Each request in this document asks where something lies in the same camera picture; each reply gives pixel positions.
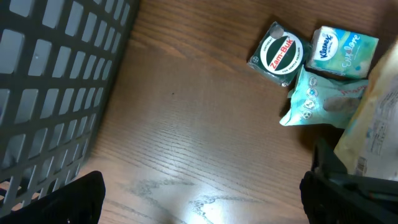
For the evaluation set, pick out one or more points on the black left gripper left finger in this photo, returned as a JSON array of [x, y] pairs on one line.
[[80, 202]]

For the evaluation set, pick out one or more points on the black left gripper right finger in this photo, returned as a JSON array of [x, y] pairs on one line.
[[341, 198]]

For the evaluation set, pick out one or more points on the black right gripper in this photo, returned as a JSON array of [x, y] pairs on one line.
[[326, 163]]

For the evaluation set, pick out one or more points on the large beige snack bag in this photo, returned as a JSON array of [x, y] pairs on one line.
[[368, 146]]

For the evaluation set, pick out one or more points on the mint green wipes pack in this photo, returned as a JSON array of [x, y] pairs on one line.
[[319, 100]]

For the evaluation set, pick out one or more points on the teal white tissue pack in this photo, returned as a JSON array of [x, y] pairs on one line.
[[341, 52]]

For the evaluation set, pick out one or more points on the dark green round-label pack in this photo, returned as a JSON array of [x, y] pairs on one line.
[[280, 55]]

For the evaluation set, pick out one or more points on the grey plastic shopping basket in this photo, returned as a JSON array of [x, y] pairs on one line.
[[58, 63]]

